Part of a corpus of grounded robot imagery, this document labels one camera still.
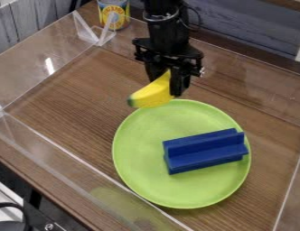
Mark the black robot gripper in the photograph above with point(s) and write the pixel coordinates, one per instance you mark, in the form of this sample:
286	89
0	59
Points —
166	50

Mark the yellow toy banana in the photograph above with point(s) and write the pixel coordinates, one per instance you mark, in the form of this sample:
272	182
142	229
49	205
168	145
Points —
154	94

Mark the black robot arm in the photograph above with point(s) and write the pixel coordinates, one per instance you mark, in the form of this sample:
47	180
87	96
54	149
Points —
166	9

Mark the green round plate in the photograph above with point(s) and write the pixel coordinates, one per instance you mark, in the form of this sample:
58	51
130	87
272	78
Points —
138	155

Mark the yellow and blue can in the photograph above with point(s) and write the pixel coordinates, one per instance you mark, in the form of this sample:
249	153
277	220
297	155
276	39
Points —
115	10

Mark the blue T-shaped block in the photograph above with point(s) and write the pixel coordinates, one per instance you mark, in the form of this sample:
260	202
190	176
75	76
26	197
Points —
204	150

